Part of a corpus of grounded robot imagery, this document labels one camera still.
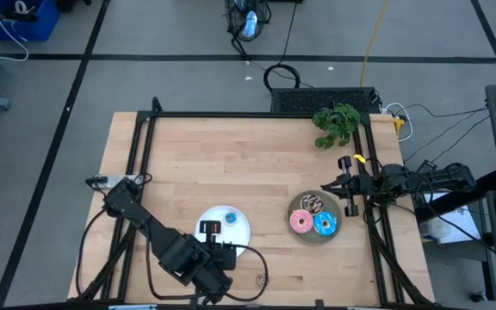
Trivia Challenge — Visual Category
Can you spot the large blue frosted donut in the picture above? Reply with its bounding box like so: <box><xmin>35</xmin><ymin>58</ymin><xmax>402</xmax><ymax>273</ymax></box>
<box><xmin>313</xmin><ymin>211</ymin><xmax>339</xmax><ymax>238</ymax></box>

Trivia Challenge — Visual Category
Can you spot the white paper sheet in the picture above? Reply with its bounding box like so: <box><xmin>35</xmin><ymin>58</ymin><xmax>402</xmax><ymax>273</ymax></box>
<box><xmin>419</xmin><ymin>193</ymin><xmax>484</xmax><ymax>245</ymax></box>

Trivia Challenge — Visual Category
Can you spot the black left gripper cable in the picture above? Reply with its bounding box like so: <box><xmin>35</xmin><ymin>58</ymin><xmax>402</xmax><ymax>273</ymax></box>
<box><xmin>144</xmin><ymin>243</ymin><xmax>270</xmax><ymax>302</ymax></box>

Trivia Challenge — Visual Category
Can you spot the large pink frosted donut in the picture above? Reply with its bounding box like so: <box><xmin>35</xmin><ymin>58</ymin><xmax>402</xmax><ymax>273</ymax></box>
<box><xmin>288</xmin><ymin>209</ymin><xmax>315</xmax><ymax>235</ymax></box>

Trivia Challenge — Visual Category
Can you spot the black computer case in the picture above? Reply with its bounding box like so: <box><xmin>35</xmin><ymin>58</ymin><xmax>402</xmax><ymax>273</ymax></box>
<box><xmin>270</xmin><ymin>87</ymin><xmax>381</xmax><ymax>115</ymax></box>

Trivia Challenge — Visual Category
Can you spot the blue plastic bin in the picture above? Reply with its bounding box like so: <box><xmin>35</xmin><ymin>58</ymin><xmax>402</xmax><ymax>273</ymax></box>
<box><xmin>0</xmin><ymin>0</ymin><xmax>62</xmax><ymax>43</ymax></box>

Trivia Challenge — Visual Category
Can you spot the grey round plate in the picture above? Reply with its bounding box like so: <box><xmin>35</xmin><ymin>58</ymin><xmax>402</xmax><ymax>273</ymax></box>
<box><xmin>287</xmin><ymin>189</ymin><xmax>343</xmax><ymax>245</ymax></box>

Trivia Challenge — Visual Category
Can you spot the yellow hanging cable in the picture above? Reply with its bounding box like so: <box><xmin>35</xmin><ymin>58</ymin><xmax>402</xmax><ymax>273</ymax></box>
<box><xmin>359</xmin><ymin>0</ymin><xmax>392</xmax><ymax>87</ymax></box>

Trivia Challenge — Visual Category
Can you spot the coiled black cable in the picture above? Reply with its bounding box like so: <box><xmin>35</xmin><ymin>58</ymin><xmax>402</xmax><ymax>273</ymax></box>
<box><xmin>263</xmin><ymin>63</ymin><xmax>301</xmax><ymax>92</ymax></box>

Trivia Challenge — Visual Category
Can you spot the green potted plant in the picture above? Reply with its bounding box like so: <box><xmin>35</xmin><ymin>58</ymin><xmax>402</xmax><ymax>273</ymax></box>
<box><xmin>311</xmin><ymin>102</ymin><xmax>362</xmax><ymax>151</ymax></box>

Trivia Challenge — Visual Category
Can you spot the large chocolate frosted donut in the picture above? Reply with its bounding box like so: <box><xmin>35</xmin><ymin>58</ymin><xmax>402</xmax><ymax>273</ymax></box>
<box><xmin>299</xmin><ymin>193</ymin><xmax>325</xmax><ymax>216</ymax></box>

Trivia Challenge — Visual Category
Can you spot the black floor fan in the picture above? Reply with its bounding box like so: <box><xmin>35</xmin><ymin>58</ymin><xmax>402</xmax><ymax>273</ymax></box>
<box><xmin>225</xmin><ymin>0</ymin><xmax>273</xmax><ymax>43</ymax></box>

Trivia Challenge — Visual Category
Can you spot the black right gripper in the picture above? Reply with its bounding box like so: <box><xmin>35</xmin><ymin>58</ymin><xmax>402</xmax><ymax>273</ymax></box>
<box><xmin>320</xmin><ymin>154</ymin><xmax>378</xmax><ymax>217</ymax></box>

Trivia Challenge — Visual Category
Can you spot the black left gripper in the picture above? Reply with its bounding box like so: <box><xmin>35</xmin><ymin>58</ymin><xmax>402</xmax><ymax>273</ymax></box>
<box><xmin>199</xmin><ymin>220</ymin><xmax>238</xmax><ymax>271</ymax></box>

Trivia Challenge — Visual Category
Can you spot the white round plate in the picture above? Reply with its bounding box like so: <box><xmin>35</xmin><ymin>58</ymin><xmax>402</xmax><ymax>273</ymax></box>
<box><xmin>195</xmin><ymin>205</ymin><xmax>251</xmax><ymax>258</ymax></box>

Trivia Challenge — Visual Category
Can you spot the thin black floor cable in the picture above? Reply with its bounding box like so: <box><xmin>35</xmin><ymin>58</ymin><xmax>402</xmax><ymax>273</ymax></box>
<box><xmin>402</xmin><ymin>115</ymin><xmax>490</xmax><ymax>164</ymax></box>
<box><xmin>396</xmin><ymin>102</ymin><xmax>490</xmax><ymax>120</ymax></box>

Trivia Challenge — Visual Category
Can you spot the black aluminium table frame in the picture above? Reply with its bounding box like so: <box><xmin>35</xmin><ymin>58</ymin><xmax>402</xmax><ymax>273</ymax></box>
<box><xmin>73</xmin><ymin>96</ymin><xmax>437</xmax><ymax>309</ymax></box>

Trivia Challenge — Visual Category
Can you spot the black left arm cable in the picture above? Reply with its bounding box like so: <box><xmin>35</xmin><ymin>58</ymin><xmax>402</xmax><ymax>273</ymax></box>
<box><xmin>75</xmin><ymin>208</ymin><xmax>115</xmax><ymax>299</ymax></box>

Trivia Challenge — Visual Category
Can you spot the white floor cable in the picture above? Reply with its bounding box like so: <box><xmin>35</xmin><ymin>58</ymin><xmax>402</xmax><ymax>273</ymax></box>
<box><xmin>0</xmin><ymin>0</ymin><xmax>31</xmax><ymax>63</ymax></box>

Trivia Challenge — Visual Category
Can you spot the white looped cable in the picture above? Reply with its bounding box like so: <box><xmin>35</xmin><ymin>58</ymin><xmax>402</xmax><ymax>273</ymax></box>
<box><xmin>383</xmin><ymin>102</ymin><xmax>415</xmax><ymax>143</ymax></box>

